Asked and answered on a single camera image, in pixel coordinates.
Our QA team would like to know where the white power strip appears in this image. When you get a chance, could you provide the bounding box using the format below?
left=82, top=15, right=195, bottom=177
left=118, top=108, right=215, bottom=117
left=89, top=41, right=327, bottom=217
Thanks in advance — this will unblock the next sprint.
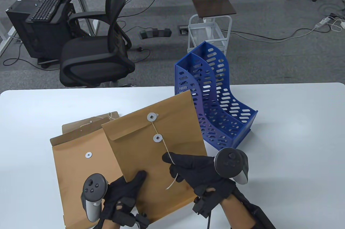
left=315, top=16, right=332, bottom=28

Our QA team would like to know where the person's right forearm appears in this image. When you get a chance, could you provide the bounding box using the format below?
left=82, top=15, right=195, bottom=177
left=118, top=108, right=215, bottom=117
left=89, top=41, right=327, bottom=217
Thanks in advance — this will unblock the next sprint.
left=220, top=195, right=256, bottom=229

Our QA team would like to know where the blue perforated file holder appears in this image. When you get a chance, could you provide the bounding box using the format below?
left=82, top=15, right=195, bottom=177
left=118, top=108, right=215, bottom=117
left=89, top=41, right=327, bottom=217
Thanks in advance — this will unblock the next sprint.
left=175, top=41, right=258, bottom=151

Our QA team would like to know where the black mesh office chair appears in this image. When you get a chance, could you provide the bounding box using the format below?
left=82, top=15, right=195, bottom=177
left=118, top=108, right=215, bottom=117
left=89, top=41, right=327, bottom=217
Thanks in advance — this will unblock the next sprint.
left=59, top=0, right=136, bottom=88

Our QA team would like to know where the white metal cart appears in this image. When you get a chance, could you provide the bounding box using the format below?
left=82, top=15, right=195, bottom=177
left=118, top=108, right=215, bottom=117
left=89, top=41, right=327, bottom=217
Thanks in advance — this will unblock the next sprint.
left=188, top=15, right=232, bottom=57

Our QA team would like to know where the black computer tower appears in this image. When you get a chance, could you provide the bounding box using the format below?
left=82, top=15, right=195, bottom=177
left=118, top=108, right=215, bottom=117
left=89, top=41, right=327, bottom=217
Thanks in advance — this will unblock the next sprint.
left=6, top=0, right=76, bottom=59

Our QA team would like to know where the white desk frame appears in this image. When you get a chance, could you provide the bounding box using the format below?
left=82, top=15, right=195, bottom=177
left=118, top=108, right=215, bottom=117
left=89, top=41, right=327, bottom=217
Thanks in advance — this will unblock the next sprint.
left=58, top=0, right=101, bottom=37

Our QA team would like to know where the person's left forearm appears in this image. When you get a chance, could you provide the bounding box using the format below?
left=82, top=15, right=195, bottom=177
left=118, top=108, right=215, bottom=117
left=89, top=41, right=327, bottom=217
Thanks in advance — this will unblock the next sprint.
left=102, top=220, right=122, bottom=229

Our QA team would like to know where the black and white controller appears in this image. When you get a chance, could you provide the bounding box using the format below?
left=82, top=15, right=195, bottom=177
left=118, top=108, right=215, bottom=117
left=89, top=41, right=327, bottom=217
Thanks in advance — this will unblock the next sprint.
left=214, top=148, right=249, bottom=185
left=81, top=173, right=109, bottom=223

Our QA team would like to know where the person's left hand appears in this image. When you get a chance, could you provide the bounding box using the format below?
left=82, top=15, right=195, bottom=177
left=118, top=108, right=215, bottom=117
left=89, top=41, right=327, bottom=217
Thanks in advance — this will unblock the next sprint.
left=100, top=170, right=150, bottom=229

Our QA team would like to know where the black keyboard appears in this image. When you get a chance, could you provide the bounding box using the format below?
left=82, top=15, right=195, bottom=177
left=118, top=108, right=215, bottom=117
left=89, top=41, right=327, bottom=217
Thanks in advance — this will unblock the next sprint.
left=32, top=0, right=64, bottom=22

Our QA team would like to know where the person's right hand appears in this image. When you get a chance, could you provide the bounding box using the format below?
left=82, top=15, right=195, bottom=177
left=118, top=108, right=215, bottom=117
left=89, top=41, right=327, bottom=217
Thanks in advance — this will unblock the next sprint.
left=162, top=152, right=237, bottom=218

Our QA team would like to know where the brown wooden board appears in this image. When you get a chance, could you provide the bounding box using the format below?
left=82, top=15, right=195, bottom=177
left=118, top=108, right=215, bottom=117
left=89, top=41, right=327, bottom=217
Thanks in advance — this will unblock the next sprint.
left=188, top=0, right=237, bottom=19

